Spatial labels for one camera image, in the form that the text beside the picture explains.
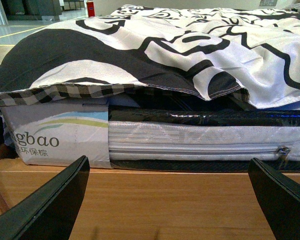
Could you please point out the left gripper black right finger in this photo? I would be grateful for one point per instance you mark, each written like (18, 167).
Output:
(278, 197)

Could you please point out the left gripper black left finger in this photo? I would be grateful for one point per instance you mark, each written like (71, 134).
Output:
(50, 212)

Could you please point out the white quilted mattress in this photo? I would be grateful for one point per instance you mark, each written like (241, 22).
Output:
(165, 141)

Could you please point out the white mattress label wrap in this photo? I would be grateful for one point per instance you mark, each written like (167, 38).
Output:
(57, 133)

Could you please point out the black white patterned bedsheet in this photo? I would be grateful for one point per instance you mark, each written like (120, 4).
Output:
(207, 53)

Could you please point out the red fire extinguisher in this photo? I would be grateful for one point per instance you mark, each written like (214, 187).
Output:
(90, 8)

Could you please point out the wooden bed frame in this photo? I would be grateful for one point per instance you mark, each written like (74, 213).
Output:
(148, 205)

